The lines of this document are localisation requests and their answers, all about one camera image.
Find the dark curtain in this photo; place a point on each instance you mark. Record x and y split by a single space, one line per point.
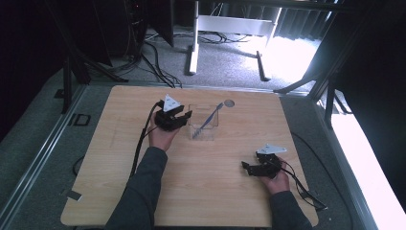
300 24

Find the clear plastic container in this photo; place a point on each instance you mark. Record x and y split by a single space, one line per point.
204 134

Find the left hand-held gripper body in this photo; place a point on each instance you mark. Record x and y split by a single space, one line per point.
166 121

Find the aluminium floor rail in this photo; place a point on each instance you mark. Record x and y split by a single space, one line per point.
35 159
344 166

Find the person's right hand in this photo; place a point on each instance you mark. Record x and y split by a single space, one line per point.
279 182

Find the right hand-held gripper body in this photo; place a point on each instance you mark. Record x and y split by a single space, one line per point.
269 167

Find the dark computer tower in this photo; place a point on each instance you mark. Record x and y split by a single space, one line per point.
124 28

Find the white desk frame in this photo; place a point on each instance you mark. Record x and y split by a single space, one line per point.
233 25

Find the blue toothbrush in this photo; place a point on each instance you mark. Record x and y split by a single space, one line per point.
208 119

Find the grey round table grommet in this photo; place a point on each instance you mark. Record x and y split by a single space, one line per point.
230 103

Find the grey tape piece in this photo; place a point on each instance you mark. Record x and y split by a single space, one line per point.
74 194

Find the black rectangular floor bracket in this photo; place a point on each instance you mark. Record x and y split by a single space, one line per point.
81 119

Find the black metal stand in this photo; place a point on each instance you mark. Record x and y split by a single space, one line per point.
322 80
72 64

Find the person's left hand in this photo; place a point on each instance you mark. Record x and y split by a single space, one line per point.
161 139

